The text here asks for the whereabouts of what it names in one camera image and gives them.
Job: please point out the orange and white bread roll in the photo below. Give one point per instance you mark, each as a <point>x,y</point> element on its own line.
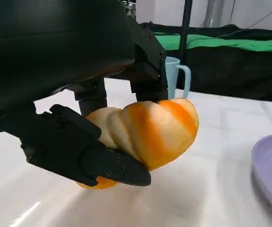
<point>150,137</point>

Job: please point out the black upright pole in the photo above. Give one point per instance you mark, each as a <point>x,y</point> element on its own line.
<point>186,28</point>

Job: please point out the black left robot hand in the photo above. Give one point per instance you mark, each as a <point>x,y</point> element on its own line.
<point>44,47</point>

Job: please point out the pale green mug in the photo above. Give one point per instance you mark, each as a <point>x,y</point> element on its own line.
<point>172,75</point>

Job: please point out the green cloth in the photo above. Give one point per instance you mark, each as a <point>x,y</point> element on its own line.
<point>232,43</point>

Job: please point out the black cloth backdrop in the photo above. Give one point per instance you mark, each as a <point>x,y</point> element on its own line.
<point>232,73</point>

